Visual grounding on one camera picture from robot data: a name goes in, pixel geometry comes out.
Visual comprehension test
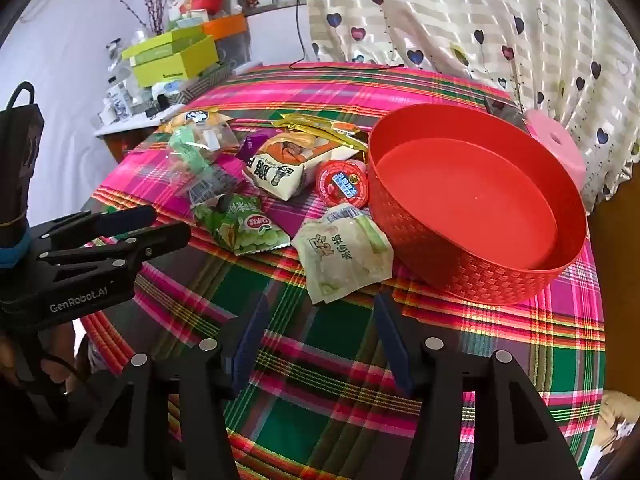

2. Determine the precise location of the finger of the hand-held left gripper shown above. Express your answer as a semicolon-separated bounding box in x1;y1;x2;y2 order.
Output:
32;204;160;253
37;221;194;286

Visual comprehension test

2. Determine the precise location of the white orange snack packet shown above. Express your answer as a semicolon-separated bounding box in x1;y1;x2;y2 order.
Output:
242;130;368;202

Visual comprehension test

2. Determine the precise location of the black smartphone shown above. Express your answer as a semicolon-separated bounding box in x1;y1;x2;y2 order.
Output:
482;92;526;126

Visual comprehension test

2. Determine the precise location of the white blue label bottle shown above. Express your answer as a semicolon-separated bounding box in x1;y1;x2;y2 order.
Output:
107;77;133;116

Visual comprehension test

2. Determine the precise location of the white green snack packet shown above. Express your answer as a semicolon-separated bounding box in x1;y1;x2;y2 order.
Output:
291;205;396;306

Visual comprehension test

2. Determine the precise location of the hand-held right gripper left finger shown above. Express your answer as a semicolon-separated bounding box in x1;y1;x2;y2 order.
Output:
62;290;273;480

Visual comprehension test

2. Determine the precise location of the beige fleece cloth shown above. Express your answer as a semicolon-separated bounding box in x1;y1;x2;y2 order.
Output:
590;392;638;480

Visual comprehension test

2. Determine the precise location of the pink green plaid tablecloth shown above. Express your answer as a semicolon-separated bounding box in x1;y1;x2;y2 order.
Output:
75;62;608;480

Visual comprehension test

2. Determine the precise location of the olive green gift box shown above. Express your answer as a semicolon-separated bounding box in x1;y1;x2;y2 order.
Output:
121;27;211;66

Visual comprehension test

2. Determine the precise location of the red round woven basket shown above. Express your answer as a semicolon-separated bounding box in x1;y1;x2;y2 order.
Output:
367;103;588;306

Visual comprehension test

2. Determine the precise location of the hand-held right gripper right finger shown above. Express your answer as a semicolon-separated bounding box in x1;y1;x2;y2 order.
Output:
372;291;583;480

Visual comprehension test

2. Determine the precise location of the black cable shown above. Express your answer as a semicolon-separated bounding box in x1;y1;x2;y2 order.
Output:
287;0;406;71

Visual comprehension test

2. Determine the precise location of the purple candy wrapper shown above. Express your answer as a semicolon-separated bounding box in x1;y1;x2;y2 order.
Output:
239;130;271;161

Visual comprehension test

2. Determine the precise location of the green grape candy packet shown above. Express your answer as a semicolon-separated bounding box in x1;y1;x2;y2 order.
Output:
192;192;292;257

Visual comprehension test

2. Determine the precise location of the red jelly cup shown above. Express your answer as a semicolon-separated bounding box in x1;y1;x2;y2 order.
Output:
315;158;371;209

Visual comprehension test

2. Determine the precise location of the dark grey snack packet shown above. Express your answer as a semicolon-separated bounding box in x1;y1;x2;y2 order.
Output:
187;162;241;206

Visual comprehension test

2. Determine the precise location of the grey bin with orange lid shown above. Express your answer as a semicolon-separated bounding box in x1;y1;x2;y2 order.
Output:
202;14;251;67

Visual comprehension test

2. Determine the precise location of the pink plastic stool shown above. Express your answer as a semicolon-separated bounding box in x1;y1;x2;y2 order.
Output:
525;109;587;193

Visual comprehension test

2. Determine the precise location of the clear bag of candies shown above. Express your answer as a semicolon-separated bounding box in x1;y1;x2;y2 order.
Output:
165;122;241;171

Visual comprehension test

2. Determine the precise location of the heart print curtain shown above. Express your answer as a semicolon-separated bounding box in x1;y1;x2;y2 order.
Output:
304;0;640;213

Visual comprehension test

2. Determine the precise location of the striped patterned tray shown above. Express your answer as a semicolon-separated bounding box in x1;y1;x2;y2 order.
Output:
175;62;236;103

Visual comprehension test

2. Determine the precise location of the yellow green cardboard box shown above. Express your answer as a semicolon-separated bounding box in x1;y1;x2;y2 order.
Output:
131;35;221;88

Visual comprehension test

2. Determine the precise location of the gold yellow snack packet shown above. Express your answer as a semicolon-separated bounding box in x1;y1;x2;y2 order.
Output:
271;112;351;136

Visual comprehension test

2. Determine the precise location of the white side table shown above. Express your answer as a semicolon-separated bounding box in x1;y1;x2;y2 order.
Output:
94;62;251;136

